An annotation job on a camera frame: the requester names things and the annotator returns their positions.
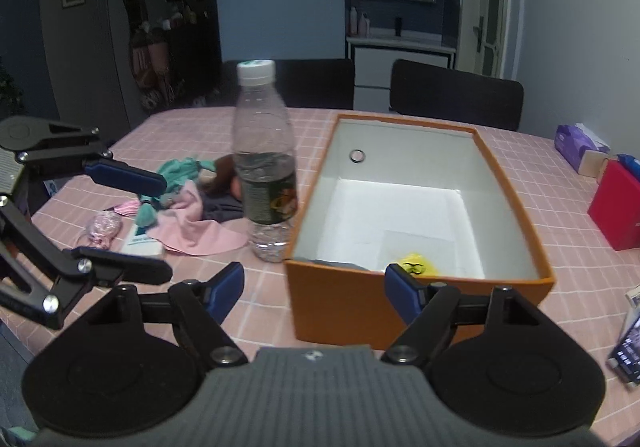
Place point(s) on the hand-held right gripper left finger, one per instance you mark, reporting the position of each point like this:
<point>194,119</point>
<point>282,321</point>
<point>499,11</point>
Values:
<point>227,291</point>

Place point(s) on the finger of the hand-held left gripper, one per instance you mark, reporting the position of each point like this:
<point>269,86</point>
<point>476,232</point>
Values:
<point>125,177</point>
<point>125,268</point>

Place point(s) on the small pale bottle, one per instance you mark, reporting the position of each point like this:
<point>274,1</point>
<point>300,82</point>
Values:
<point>364,25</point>

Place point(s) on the blue packet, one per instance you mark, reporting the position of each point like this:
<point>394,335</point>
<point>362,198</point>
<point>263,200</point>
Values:
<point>631,166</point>

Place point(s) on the pink sparkly pouch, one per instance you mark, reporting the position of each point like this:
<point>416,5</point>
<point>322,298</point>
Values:
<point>102,227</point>

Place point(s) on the pink checked tablecloth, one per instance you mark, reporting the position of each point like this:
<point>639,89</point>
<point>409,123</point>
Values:
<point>530,152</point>

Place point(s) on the yellow soft toy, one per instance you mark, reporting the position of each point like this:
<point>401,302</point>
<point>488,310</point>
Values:
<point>419,261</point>

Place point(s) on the red box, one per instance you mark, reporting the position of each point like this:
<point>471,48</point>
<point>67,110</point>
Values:
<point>615,212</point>

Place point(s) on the black bottle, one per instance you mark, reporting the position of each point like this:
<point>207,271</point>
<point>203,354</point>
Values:
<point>399,26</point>

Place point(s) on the teal cloth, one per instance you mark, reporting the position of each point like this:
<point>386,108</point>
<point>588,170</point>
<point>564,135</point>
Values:
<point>177,169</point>

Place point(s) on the white door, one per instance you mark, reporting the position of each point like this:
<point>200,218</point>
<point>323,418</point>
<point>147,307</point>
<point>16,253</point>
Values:
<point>495,2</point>

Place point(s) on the maroon cloth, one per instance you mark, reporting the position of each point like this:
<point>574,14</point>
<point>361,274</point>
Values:
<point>222,174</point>

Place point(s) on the pink fabric piece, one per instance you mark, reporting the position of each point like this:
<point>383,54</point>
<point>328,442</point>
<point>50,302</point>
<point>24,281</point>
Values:
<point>125,208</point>

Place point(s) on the purple tissue pack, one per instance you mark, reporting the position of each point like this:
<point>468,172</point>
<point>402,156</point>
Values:
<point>575,142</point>

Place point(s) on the black chair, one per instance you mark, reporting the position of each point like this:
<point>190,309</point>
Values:
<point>455,97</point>
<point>315,82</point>

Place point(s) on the navy blue cloth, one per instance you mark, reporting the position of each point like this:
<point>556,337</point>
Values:
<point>220,209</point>

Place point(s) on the peach foam ball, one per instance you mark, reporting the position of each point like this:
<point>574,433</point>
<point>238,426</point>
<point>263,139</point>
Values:
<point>236,188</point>

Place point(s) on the pink hanging bag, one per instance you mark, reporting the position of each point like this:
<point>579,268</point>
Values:
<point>150,67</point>

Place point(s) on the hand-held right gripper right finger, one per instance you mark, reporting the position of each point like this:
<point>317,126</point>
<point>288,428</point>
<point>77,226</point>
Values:
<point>402,293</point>

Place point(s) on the white flat packet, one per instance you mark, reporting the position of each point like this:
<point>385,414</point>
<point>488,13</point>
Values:
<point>142,247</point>

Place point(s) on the clear plastic water bottle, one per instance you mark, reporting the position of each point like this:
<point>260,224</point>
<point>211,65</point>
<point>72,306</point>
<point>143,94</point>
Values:
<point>262,127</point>

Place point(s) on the pink bottle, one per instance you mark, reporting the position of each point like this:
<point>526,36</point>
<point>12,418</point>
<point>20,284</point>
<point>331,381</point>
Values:
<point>353,21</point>

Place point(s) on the orange cardboard box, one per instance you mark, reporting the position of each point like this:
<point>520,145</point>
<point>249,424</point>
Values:
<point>340,297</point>

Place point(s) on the pink cloth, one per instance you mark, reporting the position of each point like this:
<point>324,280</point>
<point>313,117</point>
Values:
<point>195,237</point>

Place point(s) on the white cabinet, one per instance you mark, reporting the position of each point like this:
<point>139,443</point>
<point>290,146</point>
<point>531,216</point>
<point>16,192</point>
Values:
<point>370,72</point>

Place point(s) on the small beige box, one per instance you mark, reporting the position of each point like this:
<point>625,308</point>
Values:
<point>592,163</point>

